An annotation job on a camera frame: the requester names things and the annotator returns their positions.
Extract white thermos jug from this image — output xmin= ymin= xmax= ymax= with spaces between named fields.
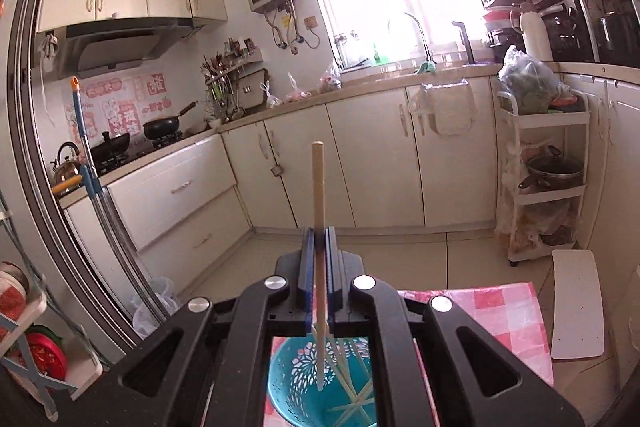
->
xmin=520 ymin=9 xmax=553 ymax=62

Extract teal perforated plastic basket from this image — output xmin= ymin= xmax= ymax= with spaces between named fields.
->
xmin=270 ymin=336 xmax=373 ymax=427

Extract white tiered trolley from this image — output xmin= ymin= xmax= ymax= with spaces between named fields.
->
xmin=495 ymin=89 xmax=591 ymax=268

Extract white drawer cabinet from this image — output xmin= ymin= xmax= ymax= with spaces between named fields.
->
xmin=65 ymin=134 xmax=253 ymax=293

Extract black lidded pot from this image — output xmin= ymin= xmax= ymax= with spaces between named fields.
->
xmin=520 ymin=146 xmax=586 ymax=192

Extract black countertop oven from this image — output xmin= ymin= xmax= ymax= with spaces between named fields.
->
xmin=542 ymin=0 xmax=601 ymax=62

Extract red floral basin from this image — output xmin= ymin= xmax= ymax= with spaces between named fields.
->
xmin=20 ymin=326 xmax=69 ymax=384

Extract white board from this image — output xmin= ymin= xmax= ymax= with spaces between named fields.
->
xmin=550 ymin=249 xmax=608 ymax=360

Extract steel kettle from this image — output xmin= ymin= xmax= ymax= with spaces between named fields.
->
xmin=52 ymin=142 xmax=83 ymax=188

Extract steel sink faucet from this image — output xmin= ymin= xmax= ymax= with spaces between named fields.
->
xmin=387 ymin=12 xmax=433 ymax=62

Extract red paper wall decorations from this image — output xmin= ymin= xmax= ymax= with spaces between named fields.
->
xmin=65 ymin=74 xmax=168 ymax=138

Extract white base cabinet row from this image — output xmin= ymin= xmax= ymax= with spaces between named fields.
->
xmin=222 ymin=77 xmax=498 ymax=230

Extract black wok with lid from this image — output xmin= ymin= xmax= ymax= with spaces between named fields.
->
xmin=90 ymin=132 xmax=132 ymax=160

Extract black frying pan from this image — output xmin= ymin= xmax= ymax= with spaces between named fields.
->
xmin=142 ymin=101 xmax=199 ymax=140

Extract black tap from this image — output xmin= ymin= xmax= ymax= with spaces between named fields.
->
xmin=451 ymin=21 xmax=476 ymax=65

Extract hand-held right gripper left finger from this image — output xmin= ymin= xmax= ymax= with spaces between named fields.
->
xmin=117 ymin=227 xmax=317 ymax=427

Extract long beige chopstick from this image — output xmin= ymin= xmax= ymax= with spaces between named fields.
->
xmin=311 ymin=141 xmax=328 ymax=393

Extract white storage rack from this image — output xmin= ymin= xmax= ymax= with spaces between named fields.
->
xmin=0 ymin=202 xmax=103 ymax=413

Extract dark metal pot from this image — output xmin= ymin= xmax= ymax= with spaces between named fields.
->
xmin=597 ymin=11 xmax=640 ymax=68

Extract stacked pots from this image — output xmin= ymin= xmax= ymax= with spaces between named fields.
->
xmin=475 ymin=0 xmax=526 ymax=48

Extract blue handled mop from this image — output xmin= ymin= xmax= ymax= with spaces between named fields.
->
xmin=69 ymin=77 xmax=171 ymax=333

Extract range hood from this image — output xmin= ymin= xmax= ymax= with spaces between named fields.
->
xmin=37 ymin=19 xmax=206 ymax=80

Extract utensil rack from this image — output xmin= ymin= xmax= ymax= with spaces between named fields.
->
xmin=200 ymin=52 xmax=242 ymax=118

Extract white side base cabinet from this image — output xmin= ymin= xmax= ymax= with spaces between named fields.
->
xmin=560 ymin=62 xmax=640 ymax=258

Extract bundle of beige chopsticks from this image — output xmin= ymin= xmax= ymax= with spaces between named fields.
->
xmin=327 ymin=338 xmax=373 ymax=427

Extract grey sliding door frame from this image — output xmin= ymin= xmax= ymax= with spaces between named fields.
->
xmin=7 ymin=0 xmax=166 ymax=343

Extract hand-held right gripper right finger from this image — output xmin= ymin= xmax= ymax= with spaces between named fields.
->
xmin=325 ymin=227 xmax=571 ymax=427

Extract beige knife holder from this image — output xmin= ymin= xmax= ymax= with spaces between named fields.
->
xmin=237 ymin=69 xmax=268 ymax=112

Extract red white checked tablecloth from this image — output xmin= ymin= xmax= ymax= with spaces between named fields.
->
xmin=397 ymin=282 xmax=556 ymax=427

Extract plastic bag of greens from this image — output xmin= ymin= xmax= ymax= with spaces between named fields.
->
xmin=497 ymin=44 xmax=563 ymax=115

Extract red and white container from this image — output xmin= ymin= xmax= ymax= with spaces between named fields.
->
xmin=0 ymin=262 xmax=31 ymax=325

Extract white plastic bag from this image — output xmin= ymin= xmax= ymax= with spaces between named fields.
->
xmin=131 ymin=277 xmax=181 ymax=338

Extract small clear plastic bag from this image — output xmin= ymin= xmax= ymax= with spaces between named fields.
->
xmin=285 ymin=74 xmax=312 ymax=104
xmin=260 ymin=82 xmax=281 ymax=110
xmin=320 ymin=62 xmax=344 ymax=94

